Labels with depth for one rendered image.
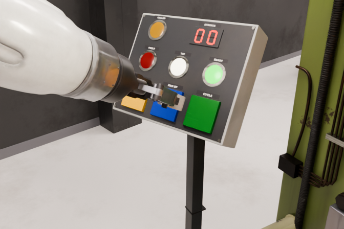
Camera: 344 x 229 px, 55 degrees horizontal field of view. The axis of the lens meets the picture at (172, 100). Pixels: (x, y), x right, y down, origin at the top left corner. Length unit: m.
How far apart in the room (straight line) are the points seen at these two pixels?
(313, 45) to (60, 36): 0.65
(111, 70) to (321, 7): 0.57
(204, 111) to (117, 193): 1.49
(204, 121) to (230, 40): 0.20
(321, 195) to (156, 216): 1.19
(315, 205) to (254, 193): 1.21
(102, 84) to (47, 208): 1.77
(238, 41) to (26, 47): 0.52
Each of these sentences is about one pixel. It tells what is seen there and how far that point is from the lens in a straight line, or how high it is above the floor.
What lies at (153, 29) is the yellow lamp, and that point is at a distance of 0.90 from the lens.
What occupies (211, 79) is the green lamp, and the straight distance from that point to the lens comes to 0.76.
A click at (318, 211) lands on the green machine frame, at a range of 1.02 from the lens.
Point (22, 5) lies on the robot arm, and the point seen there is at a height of 1.28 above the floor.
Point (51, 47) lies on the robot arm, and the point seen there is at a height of 1.24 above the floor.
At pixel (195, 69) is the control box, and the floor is 1.09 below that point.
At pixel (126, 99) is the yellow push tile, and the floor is 0.99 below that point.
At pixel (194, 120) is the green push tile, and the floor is 0.99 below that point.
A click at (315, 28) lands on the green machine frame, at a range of 0.88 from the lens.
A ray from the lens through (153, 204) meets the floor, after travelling 2.07.
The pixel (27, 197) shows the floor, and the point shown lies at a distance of 2.30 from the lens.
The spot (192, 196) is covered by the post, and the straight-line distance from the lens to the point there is 1.05.
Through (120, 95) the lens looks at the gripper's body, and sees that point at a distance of 0.49.
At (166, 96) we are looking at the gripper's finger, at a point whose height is 1.12.
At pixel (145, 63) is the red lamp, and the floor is 1.08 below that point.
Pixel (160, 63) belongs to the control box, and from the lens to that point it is 0.85.
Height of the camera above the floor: 1.32
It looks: 22 degrees down
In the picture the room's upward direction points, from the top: straight up
